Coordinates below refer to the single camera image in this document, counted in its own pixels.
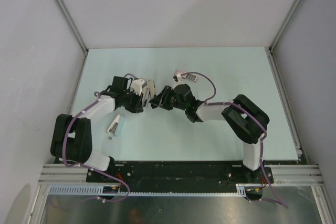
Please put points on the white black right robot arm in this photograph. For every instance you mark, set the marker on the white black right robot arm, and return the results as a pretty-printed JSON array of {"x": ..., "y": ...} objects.
[{"x": 246, "y": 119}]

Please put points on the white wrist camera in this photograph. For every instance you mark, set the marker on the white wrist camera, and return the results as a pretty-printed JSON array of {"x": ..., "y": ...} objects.
[
  {"x": 177, "y": 77},
  {"x": 138, "y": 85}
]

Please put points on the beige black small stapler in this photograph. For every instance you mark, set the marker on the beige black small stapler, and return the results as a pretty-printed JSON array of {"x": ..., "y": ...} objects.
[{"x": 149, "y": 92}]

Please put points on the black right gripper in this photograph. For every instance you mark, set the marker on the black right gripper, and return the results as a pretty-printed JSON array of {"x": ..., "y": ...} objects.
[{"x": 166, "y": 93}]

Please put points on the red staple box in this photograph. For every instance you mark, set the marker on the red staple box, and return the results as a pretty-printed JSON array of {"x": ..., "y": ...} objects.
[{"x": 188, "y": 76}]

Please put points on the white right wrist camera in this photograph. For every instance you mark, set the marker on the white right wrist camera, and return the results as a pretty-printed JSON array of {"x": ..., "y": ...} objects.
[{"x": 177, "y": 77}]

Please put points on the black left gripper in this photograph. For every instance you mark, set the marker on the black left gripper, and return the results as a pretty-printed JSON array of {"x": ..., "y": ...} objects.
[{"x": 138, "y": 107}]

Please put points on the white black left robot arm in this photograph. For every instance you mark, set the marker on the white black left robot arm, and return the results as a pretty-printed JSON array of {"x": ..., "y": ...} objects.
[{"x": 72, "y": 136}]

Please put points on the light blue white stapler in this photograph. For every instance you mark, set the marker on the light blue white stapler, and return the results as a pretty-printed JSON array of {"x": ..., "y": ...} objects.
[{"x": 116, "y": 125}]

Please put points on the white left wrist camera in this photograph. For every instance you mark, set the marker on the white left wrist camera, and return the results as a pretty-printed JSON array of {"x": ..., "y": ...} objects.
[{"x": 138, "y": 85}]

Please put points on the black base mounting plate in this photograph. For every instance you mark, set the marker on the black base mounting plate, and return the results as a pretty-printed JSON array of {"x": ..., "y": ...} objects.
[{"x": 232, "y": 172}]

